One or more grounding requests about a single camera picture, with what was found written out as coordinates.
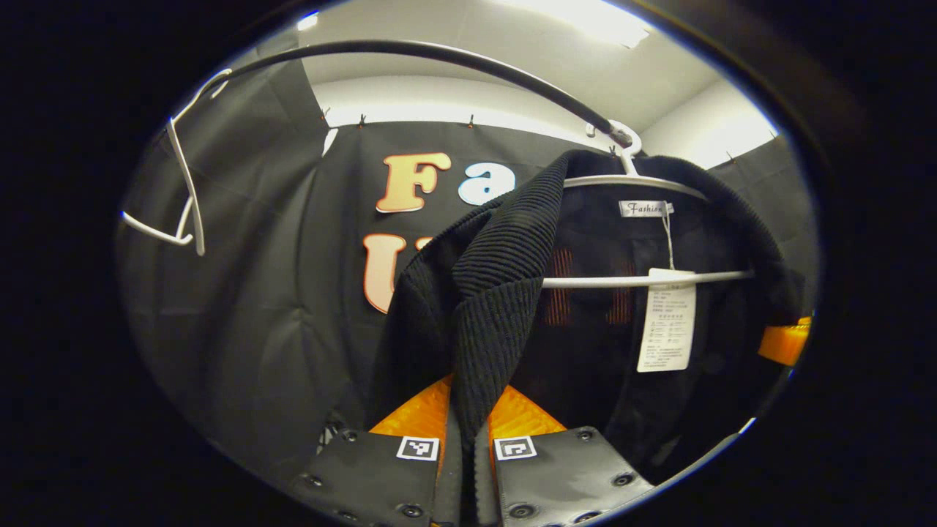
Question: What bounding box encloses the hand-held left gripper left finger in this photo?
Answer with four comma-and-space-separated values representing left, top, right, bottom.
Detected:
293, 375, 452, 527

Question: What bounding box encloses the black knit jacket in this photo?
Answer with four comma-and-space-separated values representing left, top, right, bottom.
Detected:
370, 150, 806, 527

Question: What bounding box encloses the white paper hang tag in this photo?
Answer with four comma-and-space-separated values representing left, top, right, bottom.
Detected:
637, 269, 696, 373

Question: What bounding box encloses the white plastic clothes hanger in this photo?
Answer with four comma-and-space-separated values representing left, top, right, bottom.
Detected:
542, 121, 755, 290
121, 70, 235, 257

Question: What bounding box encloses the black backdrop cloth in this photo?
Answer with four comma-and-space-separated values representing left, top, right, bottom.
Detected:
117, 44, 817, 498

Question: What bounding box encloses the black metal clothes rack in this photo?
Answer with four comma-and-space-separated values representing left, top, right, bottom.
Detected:
212, 40, 634, 147

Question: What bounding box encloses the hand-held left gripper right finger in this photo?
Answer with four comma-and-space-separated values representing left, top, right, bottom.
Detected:
476, 384, 652, 527

